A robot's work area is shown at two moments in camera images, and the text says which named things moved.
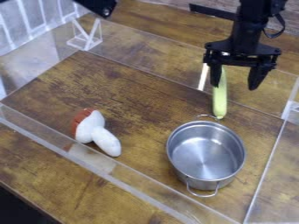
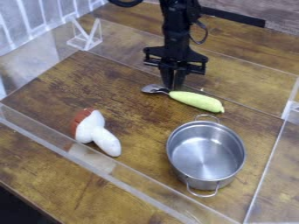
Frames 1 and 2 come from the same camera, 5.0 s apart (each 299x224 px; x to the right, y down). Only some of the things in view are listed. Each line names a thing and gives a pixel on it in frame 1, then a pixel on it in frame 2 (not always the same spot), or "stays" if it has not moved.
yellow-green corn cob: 220,94 → 192,98
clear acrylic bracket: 85,40 stays
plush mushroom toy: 89,130 stays
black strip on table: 214,12 stays
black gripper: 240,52 → 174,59
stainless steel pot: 206,150 stays
